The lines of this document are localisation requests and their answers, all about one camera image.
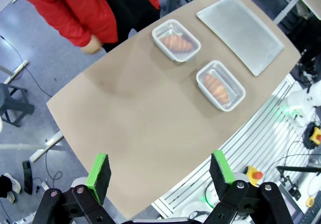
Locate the white table with grey leg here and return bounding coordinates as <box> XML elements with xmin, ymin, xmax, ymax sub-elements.
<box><xmin>273</xmin><ymin>0</ymin><xmax>321</xmax><ymax>25</ymax></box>

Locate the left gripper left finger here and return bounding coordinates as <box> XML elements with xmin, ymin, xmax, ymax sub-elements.
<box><xmin>32</xmin><ymin>153</ymin><xmax>112</xmax><ymax>224</ymax></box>

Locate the white sneaker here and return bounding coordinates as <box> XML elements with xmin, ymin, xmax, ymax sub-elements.
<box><xmin>4</xmin><ymin>173</ymin><xmax>22</xmax><ymax>195</ymax></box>

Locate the person in red jacket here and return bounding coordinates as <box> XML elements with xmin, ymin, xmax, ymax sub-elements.
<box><xmin>15</xmin><ymin>0</ymin><xmax>162</xmax><ymax>53</ymax></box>

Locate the person's right hand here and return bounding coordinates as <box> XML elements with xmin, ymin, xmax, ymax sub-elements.
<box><xmin>80</xmin><ymin>34</ymin><xmax>104</xmax><ymax>55</ymax></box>

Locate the golden croissant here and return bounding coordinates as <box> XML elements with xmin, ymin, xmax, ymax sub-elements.
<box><xmin>159</xmin><ymin>35</ymin><xmax>194</xmax><ymax>54</ymax></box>
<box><xmin>202</xmin><ymin>73</ymin><xmax>230</xmax><ymax>103</ymax></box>

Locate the perforated metal baking tray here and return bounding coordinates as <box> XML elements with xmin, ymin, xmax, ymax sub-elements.
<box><xmin>196</xmin><ymin>0</ymin><xmax>285</xmax><ymax>77</ymax></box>

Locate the yellow emergency stop button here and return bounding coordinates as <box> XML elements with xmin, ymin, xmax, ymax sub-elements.
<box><xmin>309</xmin><ymin>127</ymin><xmax>321</xmax><ymax>145</ymax></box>
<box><xmin>246</xmin><ymin>166</ymin><xmax>263</xmax><ymax>187</ymax></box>

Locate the clear plastic clip lid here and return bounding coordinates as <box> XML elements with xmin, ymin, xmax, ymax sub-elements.
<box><xmin>151</xmin><ymin>19</ymin><xmax>202</xmax><ymax>63</ymax></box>
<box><xmin>196</xmin><ymin>60</ymin><xmax>246</xmax><ymax>113</ymax></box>

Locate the black flat floor device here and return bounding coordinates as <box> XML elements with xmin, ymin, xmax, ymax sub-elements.
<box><xmin>22</xmin><ymin>160</ymin><xmax>34</xmax><ymax>195</ymax></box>

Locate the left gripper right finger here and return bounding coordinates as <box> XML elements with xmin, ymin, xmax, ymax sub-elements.
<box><xmin>207</xmin><ymin>150</ymin><xmax>294</xmax><ymax>224</ymax></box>

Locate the white table foot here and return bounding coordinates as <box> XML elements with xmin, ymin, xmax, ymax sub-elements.
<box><xmin>0</xmin><ymin>59</ymin><xmax>30</xmax><ymax>84</ymax></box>

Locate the black keyboard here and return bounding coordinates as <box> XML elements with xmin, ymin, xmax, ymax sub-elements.
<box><xmin>299</xmin><ymin>203</ymin><xmax>321</xmax><ymax>224</ymax></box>

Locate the black plastic stool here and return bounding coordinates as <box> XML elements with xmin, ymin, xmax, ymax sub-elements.
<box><xmin>0</xmin><ymin>82</ymin><xmax>35</xmax><ymax>128</ymax></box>

